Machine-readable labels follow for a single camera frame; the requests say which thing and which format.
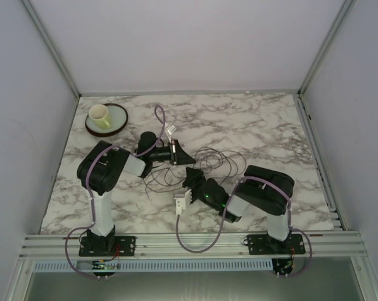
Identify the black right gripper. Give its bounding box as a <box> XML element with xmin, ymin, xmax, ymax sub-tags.
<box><xmin>182</xmin><ymin>167</ymin><xmax>220</xmax><ymax>212</ymax></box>

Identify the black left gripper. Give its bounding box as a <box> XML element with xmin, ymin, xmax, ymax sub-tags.
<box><xmin>150</xmin><ymin>139</ymin><xmax>197</xmax><ymax>166</ymax></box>

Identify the grey wire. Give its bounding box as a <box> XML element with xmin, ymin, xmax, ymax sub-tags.
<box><xmin>193</xmin><ymin>146</ymin><xmax>248</xmax><ymax>179</ymax></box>

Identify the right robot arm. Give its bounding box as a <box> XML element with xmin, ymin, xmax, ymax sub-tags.
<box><xmin>182</xmin><ymin>165</ymin><xmax>295</xmax><ymax>254</ymax></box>

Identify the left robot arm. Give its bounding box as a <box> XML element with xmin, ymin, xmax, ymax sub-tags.
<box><xmin>77</xmin><ymin>132</ymin><xmax>196</xmax><ymax>256</ymax></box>

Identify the brown rimmed white plate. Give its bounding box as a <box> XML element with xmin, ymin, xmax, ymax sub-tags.
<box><xmin>85</xmin><ymin>103</ymin><xmax>129</xmax><ymax>137</ymax></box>

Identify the pale yellow mug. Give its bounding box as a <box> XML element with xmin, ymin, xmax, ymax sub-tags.
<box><xmin>89</xmin><ymin>104</ymin><xmax>112</xmax><ymax>129</ymax></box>

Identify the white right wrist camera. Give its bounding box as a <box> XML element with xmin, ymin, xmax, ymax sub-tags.
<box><xmin>173</xmin><ymin>189</ymin><xmax>192</xmax><ymax>216</ymax></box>

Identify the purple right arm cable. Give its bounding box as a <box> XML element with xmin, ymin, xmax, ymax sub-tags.
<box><xmin>175</xmin><ymin>176</ymin><xmax>312</xmax><ymax>279</ymax></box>

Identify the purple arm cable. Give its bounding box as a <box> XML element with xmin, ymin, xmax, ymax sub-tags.
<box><xmin>65</xmin><ymin>105</ymin><xmax>171</xmax><ymax>280</ymax></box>
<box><xmin>175</xmin><ymin>176</ymin><xmax>312</xmax><ymax>279</ymax></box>

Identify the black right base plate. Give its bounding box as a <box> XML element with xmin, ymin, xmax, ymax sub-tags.
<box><xmin>244</xmin><ymin>233</ymin><xmax>306</xmax><ymax>255</ymax></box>

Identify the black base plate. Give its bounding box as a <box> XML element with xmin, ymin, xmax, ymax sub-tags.
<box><xmin>78</xmin><ymin>235</ymin><xmax>136</xmax><ymax>257</ymax></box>
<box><xmin>244</xmin><ymin>233</ymin><xmax>306</xmax><ymax>255</ymax></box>

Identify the grey slotted cable duct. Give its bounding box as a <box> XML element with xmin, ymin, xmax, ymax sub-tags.
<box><xmin>33</xmin><ymin>258</ymin><xmax>275</xmax><ymax>273</ymax></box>

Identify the aluminium back rail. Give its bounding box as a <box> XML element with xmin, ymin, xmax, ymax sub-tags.
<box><xmin>81</xmin><ymin>89</ymin><xmax>298</xmax><ymax>97</ymax></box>

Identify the aluminium rail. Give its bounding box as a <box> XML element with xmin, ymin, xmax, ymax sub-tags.
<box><xmin>18</xmin><ymin>230</ymin><xmax>365</xmax><ymax>260</ymax></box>
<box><xmin>81</xmin><ymin>89</ymin><xmax>298</xmax><ymax>97</ymax></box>

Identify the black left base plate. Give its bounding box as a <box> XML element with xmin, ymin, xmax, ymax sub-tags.
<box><xmin>78</xmin><ymin>235</ymin><xmax>136</xmax><ymax>257</ymax></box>

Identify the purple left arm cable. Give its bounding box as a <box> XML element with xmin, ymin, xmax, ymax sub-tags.
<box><xmin>65</xmin><ymin>105</ymin><xmax>171</xmax><ymax>280</ymax></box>

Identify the aluminium front rail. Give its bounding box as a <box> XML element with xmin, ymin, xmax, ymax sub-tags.
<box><xmin>18</xmin><ymin>230</ymin><xmax>365</xmax><ymax>260</ymax></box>

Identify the aluminium frame post right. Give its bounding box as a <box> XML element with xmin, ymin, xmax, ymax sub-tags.
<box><xmin>298</xmin><ymin>0</ymin><xmax>357</xmax><ymax>97</ymax></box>

